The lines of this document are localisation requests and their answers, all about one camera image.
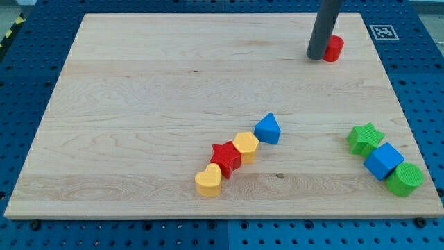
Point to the red cylinder block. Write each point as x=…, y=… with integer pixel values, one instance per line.
x=334, y=49

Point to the blue triangle block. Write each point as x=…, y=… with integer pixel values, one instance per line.
x=267, y=129

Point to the yellow hexagon block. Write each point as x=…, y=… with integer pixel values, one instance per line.
x=247, y=145

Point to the red star block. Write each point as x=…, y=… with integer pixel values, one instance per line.
x=227, y=157

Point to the yellow heart block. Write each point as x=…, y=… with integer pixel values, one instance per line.
x=208, y=182

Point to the wooden board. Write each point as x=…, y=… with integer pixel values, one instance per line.
x=142, y=98

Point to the green star block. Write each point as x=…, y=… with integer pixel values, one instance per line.
x=363, y=140

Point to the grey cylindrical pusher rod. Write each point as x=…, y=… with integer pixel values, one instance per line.
x=322, y=30

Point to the blue cube block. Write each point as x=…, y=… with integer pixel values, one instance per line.
x=383, y=160

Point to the white fiducial marker tag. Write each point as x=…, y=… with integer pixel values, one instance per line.
x=384, y=32

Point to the green cylinder block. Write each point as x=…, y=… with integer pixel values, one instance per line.
x=405, y=179

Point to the yellow black hazard tape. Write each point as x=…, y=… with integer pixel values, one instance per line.
x=12, y=31

